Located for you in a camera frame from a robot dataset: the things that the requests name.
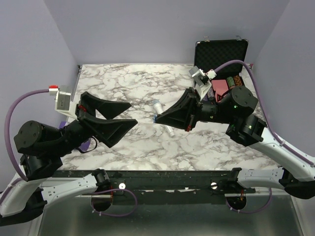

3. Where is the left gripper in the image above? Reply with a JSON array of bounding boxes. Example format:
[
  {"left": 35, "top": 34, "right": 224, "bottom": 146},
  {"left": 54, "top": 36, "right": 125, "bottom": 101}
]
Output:
[{"left": 53, "top": 91, "right": 139, "bottom": 156}]

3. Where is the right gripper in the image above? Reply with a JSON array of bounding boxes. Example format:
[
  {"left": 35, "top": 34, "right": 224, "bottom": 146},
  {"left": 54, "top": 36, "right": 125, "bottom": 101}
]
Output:
[{"left": 155, "top": 87, "right": 235, "bottom": 132}]

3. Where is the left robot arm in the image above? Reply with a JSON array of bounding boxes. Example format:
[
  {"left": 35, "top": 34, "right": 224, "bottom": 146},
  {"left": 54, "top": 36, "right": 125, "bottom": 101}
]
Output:
[{"left": 0, "top": 89, "right": 137, "bottom": 226}]

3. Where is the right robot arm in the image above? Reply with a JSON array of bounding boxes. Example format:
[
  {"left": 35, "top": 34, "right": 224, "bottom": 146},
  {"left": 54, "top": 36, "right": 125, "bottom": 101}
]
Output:
[{"left": 155, "top": 86, "right": 315, "bottom": 199}]

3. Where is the white toy microphone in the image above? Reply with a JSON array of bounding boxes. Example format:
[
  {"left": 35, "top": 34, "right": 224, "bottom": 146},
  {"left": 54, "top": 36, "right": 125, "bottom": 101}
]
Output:
[{"left": 151, "top": 99, "right": 175, "bottom": 138}]

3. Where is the purple box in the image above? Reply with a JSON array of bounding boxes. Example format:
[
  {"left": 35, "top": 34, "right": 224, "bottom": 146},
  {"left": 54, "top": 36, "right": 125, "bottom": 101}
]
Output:
[{"left": 59, "top": 120, "right": 91, "bottom": 153}]

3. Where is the pink card stack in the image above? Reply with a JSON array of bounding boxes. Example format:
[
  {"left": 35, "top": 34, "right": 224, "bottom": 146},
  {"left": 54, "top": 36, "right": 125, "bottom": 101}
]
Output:
[{"left": 212, "top": 80, "right": 234, "bottom": 102}]

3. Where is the black poker chip case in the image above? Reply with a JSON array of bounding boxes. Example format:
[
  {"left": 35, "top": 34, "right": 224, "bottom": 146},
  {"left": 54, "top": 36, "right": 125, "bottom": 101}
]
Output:
[{"left": 194, "top": 39, "right": 249, "bottom": 101}]

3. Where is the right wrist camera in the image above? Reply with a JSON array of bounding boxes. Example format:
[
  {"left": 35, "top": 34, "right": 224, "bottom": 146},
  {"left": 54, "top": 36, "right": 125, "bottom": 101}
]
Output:
[{"left": 189, "top": 66, "right": 217, "bottom": 101}]

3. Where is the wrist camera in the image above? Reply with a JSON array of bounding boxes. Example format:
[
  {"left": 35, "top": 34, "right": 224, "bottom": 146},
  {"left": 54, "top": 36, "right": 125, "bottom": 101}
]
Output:
[
  {"left": 189, "top": 66, "right": 217, "bottom": 101},
  {"left": 49, "top": 85, "right": 77, "bottom": 119}
]

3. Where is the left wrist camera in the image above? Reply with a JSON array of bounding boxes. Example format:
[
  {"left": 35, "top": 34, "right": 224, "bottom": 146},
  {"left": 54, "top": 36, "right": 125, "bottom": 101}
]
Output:
[{"left": 49, "top": 85, "right": 77, "bottom": 119}]

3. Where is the black mounting rail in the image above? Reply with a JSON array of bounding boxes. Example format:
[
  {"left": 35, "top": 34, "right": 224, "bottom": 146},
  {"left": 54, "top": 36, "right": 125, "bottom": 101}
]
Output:
[{"left": 56, "top": 169, "right": 256, "bottom": 205}]

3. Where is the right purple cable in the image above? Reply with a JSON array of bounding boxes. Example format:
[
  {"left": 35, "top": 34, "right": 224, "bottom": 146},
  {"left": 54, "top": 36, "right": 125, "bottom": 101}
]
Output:
[{"left": 211, "top": 59, "right": 315, "bottom": 168}]

